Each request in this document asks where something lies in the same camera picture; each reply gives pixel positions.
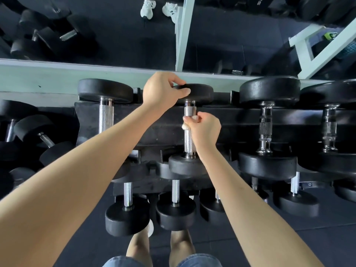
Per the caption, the person's right hand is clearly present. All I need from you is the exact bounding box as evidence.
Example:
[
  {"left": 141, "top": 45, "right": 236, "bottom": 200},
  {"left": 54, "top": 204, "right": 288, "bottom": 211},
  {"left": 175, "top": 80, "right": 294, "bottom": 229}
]
[{"left": 182, "top": 111, "right": 222, "bottom": 162}]

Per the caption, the person's left hand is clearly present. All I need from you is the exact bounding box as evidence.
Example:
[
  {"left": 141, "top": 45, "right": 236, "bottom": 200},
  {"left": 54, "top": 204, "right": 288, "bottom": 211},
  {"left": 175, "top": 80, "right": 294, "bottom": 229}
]
[{"left": 142, "top": 71, "right": 192, "bottom": 113}]

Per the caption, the large black dumbbell stepped handle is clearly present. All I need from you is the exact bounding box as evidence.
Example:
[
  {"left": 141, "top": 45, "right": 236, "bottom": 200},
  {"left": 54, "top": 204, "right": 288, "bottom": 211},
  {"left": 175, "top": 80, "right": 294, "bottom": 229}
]
[
  {"left": 238, "top": 76, "right": 301, "bottom": 182},
  {"left": 297, "top": 79, "right": 356, "bottom": 176}
]

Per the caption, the person's left forearm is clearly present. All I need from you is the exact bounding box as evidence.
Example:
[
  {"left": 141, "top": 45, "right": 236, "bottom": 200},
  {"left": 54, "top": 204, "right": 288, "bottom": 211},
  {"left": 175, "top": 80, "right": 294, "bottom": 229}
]
[{"left": 0, "top": 104, "right": 156, "bottom": 267}]

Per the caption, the person's right forearm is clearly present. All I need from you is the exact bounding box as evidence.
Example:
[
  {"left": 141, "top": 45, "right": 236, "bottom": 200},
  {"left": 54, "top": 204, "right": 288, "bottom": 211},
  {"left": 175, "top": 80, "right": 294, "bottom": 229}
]
[{"left": 201, "top": 148, "right": 324, "bottom": 267}]

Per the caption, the black dumbbell rack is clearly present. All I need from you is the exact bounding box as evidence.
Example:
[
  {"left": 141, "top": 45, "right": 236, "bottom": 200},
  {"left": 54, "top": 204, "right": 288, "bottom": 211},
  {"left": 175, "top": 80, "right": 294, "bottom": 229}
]
[{"left": 74, "top": 91, "right": 356, "bottom": 201}]

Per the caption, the person's right leg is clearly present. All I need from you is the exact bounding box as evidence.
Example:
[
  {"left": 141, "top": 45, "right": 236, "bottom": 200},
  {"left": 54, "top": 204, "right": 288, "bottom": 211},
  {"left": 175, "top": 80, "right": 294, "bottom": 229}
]
[{"left": 169, "top": 230, "right": 196, "bottom": 267}]

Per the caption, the medium black dumbbell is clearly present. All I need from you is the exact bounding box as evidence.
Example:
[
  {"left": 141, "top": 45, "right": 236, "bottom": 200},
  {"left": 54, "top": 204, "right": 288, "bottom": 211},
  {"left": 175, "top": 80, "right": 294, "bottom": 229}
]
[{"left": 333, "top": 180, "right": 356, "bottom": 203}]

